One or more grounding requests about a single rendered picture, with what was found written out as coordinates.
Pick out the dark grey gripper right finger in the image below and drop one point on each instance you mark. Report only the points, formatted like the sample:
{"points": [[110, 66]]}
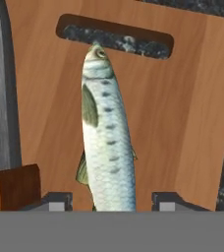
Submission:
{"points": [[165, 201]]}

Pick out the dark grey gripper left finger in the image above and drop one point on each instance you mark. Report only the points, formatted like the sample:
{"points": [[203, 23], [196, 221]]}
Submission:
{"points": [[56, 201]]}

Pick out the wooden cutting board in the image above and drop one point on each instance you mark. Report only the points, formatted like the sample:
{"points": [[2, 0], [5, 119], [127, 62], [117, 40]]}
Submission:
{"points": [[169, 114]]}

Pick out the silver fish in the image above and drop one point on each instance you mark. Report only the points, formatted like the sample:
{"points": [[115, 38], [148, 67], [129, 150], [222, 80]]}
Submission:
{"points": [[107, 138]]}

